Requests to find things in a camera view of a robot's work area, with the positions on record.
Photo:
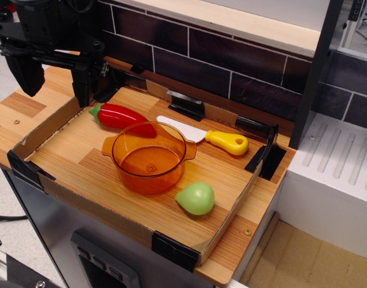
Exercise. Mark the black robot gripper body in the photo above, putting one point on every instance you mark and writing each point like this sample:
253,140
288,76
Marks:
58,32

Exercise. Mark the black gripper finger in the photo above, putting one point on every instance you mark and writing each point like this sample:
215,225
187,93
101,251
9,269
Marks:
84,84
28,72

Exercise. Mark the toy knife yellow handle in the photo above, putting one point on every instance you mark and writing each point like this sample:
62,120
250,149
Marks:
232,143

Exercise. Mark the cardboard fence with black tape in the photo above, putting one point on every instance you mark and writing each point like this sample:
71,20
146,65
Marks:
61,157

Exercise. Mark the orange transparent plastic pot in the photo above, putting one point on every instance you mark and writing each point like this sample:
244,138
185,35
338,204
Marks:
146,165

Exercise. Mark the red toy chili pepper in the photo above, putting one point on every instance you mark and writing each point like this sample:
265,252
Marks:
116,116

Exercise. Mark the green toy pear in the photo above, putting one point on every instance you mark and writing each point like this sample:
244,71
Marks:
197,199

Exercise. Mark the grey oven control panel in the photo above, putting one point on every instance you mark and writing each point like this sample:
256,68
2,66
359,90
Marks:
100,267

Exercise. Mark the white toy sink drainboard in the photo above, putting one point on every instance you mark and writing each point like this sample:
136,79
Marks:
324,192

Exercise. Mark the black vertical post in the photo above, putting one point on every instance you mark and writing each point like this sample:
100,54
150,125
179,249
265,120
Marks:
304,114

